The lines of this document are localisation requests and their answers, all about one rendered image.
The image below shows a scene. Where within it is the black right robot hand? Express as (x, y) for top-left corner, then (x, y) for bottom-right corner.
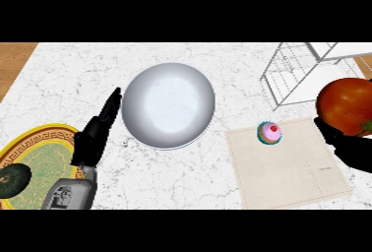
(313, 116), (372, 174)

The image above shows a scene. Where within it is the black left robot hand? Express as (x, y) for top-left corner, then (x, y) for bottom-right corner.
(70, 87), (124, 168)

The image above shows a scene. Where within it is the red tomato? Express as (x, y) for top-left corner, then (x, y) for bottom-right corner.
(316, 77), (372, 138)

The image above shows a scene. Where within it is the beige placemat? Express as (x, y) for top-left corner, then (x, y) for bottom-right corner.
(225, 117), (355, 211)

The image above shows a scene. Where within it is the yellow patterned round plate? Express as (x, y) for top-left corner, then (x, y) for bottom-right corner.
(0, 122), (86, 211)

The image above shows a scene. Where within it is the pink frosted cupcake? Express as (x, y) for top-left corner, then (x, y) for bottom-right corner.
(256, 120), (284, 146)

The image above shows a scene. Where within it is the white oval plate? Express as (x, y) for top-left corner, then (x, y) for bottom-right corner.
(121, 62), (217, 152)

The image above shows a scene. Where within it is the dark green squash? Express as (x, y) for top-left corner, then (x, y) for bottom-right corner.
(0, 162), (34, 200)

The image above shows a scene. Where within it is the white wire tiered shelf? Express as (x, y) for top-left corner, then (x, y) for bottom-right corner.
(259, 42), (372, 112)

